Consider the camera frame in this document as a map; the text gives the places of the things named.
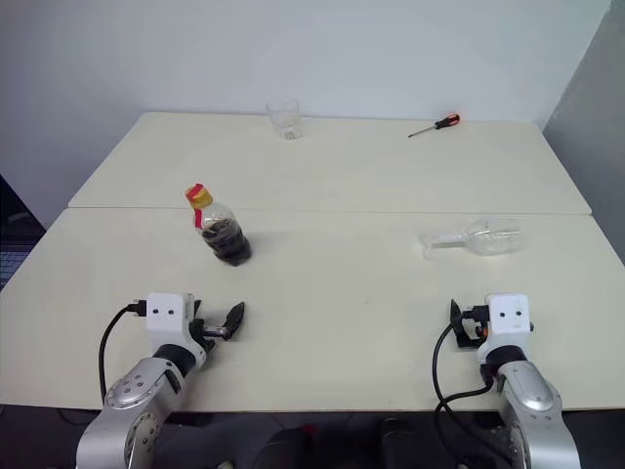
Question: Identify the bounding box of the clear glass tumbler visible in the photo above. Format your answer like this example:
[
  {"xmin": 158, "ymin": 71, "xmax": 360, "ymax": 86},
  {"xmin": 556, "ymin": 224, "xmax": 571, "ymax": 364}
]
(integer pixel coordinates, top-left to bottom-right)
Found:
[{"xmin": 265, "ymin": 97, "xmax": 306, "ymax": 143}]

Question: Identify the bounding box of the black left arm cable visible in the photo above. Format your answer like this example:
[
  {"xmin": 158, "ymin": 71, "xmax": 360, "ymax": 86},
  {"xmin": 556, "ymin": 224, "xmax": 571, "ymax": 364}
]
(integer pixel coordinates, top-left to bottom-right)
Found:
[{"xmin": 98, "ymin": 301, "xmax": 148, "ymax": 398}]

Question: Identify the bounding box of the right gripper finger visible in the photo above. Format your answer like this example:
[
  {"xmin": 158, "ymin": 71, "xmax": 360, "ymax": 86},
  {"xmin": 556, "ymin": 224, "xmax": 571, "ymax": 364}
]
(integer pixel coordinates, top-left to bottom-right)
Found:
[{"xmin": 448, "ymin": 298, "xmax": 464, "ymax": 339}]

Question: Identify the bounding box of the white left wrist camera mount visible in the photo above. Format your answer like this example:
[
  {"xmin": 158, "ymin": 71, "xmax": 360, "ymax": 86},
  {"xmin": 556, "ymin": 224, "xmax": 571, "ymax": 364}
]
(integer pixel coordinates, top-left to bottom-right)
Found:
[{"xmin": 146, "ymin": 291, "xmax": 207, "ymax": 363}]

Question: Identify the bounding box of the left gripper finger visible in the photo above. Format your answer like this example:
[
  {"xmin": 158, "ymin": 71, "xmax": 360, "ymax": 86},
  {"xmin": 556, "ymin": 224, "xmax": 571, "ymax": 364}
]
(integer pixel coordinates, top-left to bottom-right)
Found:
[{"xmin": 221, "ymin": 301, "xmax": 247, "ymax": 342}]

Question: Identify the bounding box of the bottle with dark contents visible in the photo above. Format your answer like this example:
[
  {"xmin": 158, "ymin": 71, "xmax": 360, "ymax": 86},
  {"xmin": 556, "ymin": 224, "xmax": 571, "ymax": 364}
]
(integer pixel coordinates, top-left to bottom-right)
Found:
[{"xmin": 192, "ymin": 198, "xmax": 254, "ymax": 269}]

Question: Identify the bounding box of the yellow cap with red tape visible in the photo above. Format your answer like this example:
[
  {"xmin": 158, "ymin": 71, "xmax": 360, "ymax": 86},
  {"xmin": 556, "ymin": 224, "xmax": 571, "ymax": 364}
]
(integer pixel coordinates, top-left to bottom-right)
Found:
[{"xmin": 184, "ymin": 182, "xmax": 216, "ymax": 229}]

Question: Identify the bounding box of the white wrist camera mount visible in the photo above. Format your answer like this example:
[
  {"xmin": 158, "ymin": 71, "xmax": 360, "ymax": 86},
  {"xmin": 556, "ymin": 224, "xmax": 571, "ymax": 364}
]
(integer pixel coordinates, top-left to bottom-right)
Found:
[
  {"xmin": 480, "ymin": 292, "xmax": 534, "ymax": 354},
  {"xmin": 146, "ymin": 291, "xmax": 207, "ymax": 363}
]

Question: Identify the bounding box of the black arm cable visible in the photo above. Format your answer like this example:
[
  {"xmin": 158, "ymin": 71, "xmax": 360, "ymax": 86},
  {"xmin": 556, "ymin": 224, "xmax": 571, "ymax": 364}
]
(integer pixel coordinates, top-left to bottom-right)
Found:
[
  {"xmin": 432, "ymin": 305, "xmax": 495, "ymax": 441},
  {"xmin": 98, "ymin": 301, "xmax": 148, "ymax": 398}
]

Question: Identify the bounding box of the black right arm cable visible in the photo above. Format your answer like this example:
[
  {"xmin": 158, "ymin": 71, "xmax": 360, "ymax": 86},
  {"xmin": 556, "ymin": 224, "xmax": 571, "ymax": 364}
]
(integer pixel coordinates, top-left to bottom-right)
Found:
[{"xmin": 432, "ymin": 305, "xmax": 495, "ymax": 441}]

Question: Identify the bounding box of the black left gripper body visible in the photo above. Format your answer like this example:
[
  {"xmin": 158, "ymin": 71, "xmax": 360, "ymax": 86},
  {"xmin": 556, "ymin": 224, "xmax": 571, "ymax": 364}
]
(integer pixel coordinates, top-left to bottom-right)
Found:
[{"xmin": 190, "ymin": 298, "xmax": 230, "ymax": 361}]

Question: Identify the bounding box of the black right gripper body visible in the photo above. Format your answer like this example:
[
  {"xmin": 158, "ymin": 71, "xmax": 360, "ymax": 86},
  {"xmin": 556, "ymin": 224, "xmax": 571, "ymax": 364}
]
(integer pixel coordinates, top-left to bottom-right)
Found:
[{"xmin": 454, "ymin": 304, "xmax": 491, "ymax": 350}]

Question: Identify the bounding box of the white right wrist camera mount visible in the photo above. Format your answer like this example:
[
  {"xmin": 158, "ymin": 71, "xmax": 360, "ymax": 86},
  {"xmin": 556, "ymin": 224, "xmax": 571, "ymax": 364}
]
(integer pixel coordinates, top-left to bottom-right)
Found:
[{"xmin": 480, "ymin": 292, "xmax": 534, "ymax": 354}]

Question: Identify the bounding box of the clear wine glass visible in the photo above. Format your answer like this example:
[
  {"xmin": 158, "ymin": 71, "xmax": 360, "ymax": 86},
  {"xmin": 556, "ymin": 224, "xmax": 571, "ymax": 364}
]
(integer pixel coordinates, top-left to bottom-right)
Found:
[{"xmin": 420, "ymin": 217, "xmax": 524, "ymax": 261}]

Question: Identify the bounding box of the orange black handled screwdriver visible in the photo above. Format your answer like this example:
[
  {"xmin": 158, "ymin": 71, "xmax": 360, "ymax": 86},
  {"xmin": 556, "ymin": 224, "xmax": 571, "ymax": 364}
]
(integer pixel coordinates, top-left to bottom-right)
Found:
[{"xmin": 407, "ymin": 112, "xmax": 462, "ymax": 140}]

